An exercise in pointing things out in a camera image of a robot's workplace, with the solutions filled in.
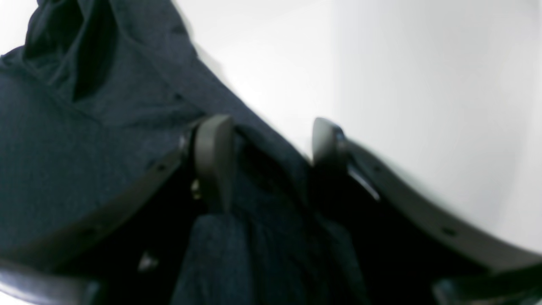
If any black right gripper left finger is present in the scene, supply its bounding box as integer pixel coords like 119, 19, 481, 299
1, 114, 235, 305

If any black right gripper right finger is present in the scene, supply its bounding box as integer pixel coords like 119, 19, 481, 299
311, 118, 541, 305

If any dark navy long-sleeve shirt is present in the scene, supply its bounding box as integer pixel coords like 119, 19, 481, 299
1, 0, 369, 305

